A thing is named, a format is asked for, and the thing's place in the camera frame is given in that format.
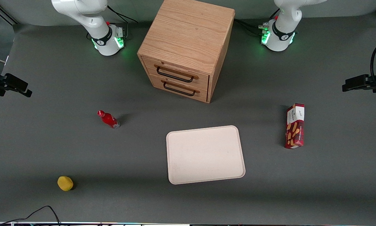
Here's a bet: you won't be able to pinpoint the red cookie box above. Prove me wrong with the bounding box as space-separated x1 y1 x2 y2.
285 103 305 149

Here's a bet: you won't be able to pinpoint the cream rectangular tray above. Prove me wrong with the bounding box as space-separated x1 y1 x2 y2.
166 125 246 185

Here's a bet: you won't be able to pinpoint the shorter wooden drawer front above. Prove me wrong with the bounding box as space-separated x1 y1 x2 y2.
149 74 209 103

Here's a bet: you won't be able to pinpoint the taller wooden drawer front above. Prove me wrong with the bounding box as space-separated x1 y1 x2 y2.
142 56 210 92

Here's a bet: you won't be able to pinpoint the red plastic bottle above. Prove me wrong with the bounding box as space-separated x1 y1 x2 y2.
97 110 120 129

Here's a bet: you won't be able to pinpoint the wooden drawer cabinet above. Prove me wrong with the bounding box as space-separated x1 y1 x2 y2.
137 0 236 104

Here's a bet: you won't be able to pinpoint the yellow lemon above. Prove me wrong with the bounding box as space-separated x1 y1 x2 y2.
57 176 74 191

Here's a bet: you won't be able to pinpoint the short black drawer handle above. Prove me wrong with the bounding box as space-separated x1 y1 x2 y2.
161 80 200 97

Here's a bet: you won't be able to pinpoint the long black drawer handle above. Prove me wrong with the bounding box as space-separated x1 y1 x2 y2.
154 64 199 83

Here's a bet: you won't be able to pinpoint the black arm base cables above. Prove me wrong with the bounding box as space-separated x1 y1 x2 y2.
107 5 139 24
234 9 281 35

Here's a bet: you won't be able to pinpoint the thin black cable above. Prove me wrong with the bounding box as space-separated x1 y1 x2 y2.
0 206 61 226

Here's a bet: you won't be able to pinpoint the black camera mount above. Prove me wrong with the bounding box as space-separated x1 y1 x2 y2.
342 67 376 94
0 63 33 98

